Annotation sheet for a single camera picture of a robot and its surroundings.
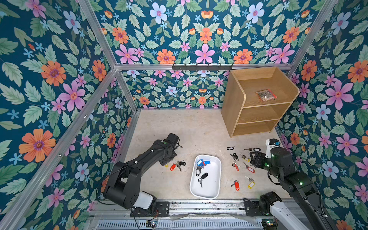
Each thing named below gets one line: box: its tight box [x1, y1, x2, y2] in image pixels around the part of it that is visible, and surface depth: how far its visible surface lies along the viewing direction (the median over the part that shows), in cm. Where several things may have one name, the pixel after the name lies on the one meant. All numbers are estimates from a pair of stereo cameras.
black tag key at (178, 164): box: [174, 161, 187, 172], surface depth 92 cm
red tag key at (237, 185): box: [230, 180, 241, 191], surface depth 84 cm
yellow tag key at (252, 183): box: [244, 175, 256, 190], surface depth 84 cm
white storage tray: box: [189, 154, 222, 200], surface depth 86 cm
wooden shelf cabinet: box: [220, 66, 300, 138], surface depth 90 cm
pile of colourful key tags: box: [195, 159, 211, 188], surface depth 88 cm
